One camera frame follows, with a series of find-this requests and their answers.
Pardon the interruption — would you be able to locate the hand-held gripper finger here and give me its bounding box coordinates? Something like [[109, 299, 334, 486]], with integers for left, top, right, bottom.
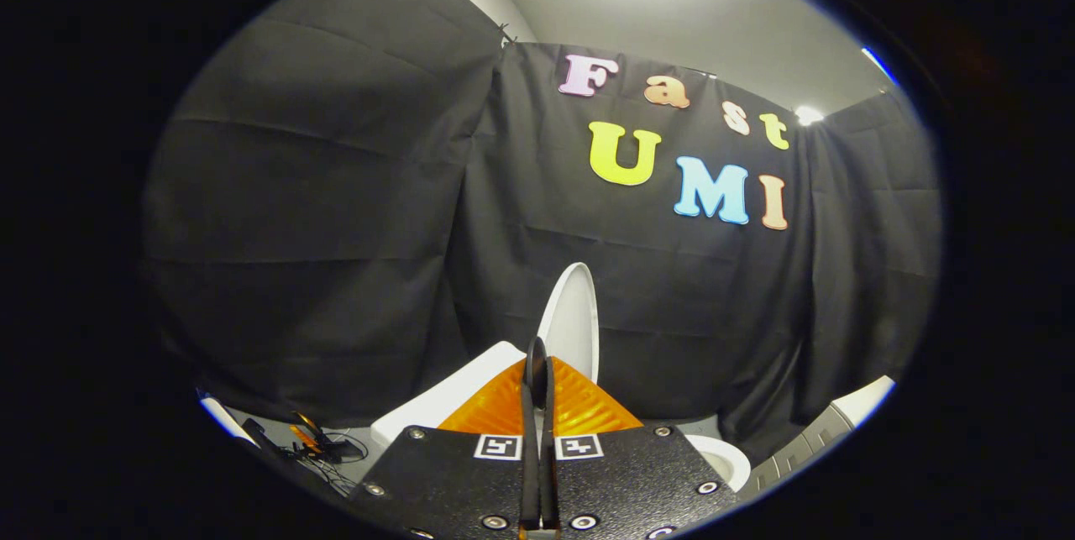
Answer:
[[540, 355, 742, 540], [344, 336, 543, 540]]

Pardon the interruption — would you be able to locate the white toilet lid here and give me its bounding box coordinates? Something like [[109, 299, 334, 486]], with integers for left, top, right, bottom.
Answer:
[[537, 262, 600, 386]]

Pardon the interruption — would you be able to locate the white ceramic toilet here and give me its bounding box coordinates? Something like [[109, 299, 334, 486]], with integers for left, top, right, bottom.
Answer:
[[370, 341, 752, 492]]

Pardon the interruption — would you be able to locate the orange black tool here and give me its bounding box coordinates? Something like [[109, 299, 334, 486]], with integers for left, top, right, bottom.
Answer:
[[289, 411, 326, 454]]

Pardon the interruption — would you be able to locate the white stepped cabinet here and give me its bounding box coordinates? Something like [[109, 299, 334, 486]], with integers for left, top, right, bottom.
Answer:
[[737, 375, 897, 484]]

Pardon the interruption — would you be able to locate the black backdrop cloth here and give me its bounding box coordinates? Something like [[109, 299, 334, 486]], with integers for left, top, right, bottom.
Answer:
[[141, 0, 941, 465]]

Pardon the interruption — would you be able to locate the white rounded object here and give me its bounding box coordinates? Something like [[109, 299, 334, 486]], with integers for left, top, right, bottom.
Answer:
[[198, 394, 254, 446]]

